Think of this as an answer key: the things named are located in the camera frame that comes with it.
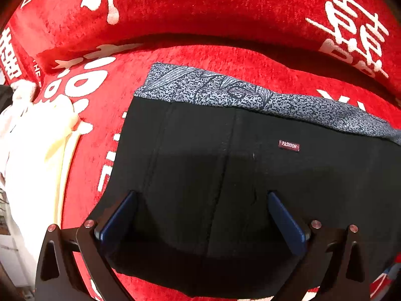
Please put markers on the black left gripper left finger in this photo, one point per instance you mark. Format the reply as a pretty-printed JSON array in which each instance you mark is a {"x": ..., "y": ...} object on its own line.
[{"x": 58, "y": 276}]

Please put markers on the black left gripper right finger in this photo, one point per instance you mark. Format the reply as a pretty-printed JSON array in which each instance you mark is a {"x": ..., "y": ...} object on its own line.
[{"x": 346, "y": 277}]

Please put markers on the black pants grey waistband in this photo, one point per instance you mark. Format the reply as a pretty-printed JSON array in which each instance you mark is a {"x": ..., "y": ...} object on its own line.
[{"x": 199, "y": 153}]

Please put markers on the white cream cloth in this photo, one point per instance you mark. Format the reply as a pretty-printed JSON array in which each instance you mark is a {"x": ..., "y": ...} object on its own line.
[{"x": 38, "y": 141}]

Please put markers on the red sofa seat cover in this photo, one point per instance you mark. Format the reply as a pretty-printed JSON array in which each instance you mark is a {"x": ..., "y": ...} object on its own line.
[{"x": 102, "y": 84}]

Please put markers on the red sofa back cushion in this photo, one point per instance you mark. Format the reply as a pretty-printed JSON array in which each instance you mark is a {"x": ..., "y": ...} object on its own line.
[{"x": 364, "y": 32}]

